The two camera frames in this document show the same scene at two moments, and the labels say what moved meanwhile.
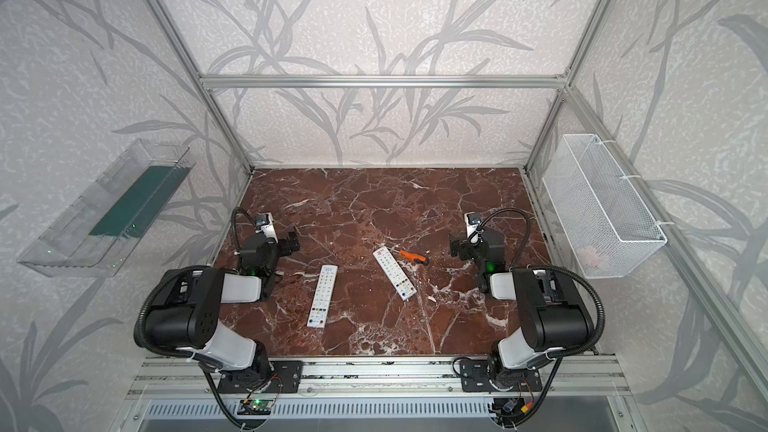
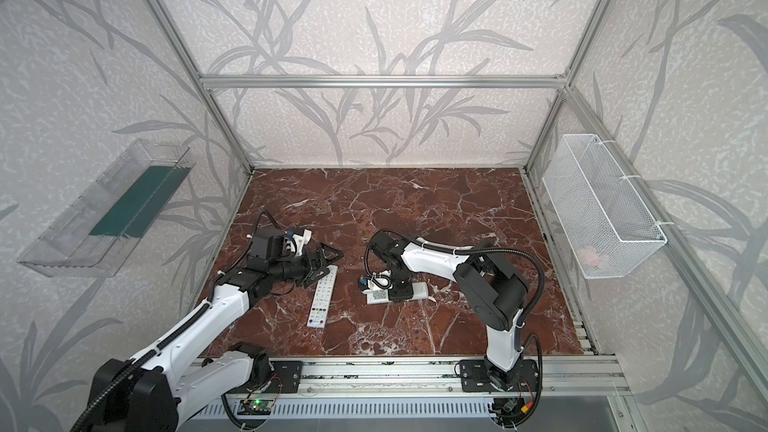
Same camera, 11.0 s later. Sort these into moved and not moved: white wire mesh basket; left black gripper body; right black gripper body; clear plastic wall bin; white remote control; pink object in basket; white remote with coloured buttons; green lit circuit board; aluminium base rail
Moved: right black gripper body; white remote control; left black gripper body
Not moved: aluminium base rail; white remote with coloured buttons; green lit circuit board; pink object in basket; white wire mesh basket; clear plastic wall bin
